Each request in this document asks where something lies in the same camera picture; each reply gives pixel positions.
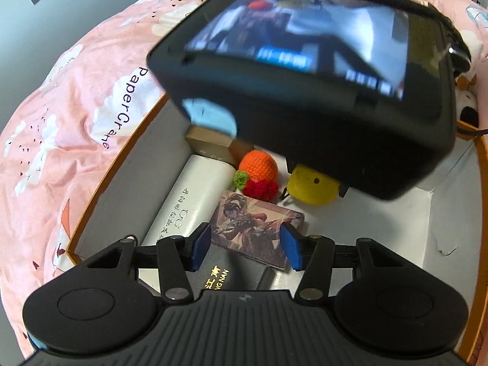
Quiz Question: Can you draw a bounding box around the orange shoe box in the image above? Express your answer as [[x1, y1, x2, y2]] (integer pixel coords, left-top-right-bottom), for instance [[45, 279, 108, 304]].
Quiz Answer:
[[65, 84, 488, 366]]

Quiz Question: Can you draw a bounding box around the printed picture card box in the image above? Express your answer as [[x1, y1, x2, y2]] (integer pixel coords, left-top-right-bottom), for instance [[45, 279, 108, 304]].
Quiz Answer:
[[210, 190, 306, 271]]

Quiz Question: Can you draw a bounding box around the small brown cardboard box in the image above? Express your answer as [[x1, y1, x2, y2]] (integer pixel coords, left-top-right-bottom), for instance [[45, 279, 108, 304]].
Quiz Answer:
[[185, 124, 254, 164]]

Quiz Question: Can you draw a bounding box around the yellow toy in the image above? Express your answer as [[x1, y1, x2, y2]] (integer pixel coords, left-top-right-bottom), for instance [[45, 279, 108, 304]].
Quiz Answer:
[[286, 163, 342, 207]]

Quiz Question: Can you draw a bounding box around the dark grey gift box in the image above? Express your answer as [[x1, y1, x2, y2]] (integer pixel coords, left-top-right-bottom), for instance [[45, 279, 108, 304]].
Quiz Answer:
[[183, 253, 276, 306]]

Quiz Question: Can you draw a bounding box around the pink printed blanket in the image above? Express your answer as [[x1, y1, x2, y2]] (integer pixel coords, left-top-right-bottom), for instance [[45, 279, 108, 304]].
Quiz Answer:
[[0, 0, 488, 366]]

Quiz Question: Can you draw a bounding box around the white long box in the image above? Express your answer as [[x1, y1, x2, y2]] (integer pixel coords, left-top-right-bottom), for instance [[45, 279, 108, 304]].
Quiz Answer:
[[141, 154, 239, 249]]

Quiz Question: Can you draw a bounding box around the black cable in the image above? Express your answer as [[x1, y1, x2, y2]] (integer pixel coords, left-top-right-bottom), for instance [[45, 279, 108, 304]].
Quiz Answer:
[[455, 125, 488, 138]]

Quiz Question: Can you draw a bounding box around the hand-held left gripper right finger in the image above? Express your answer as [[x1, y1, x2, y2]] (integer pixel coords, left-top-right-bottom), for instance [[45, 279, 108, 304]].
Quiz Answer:
[[279, 223, 394, 300]]

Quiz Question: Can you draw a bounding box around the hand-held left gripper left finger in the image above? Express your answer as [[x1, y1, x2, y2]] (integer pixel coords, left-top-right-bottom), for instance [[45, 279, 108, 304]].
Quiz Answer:
[[86, 223, 213, 303]]

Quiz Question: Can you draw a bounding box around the orange and red crochet fruit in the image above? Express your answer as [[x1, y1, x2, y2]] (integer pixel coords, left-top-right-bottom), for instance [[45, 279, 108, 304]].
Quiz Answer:
[[233, 150, 280, 202]]

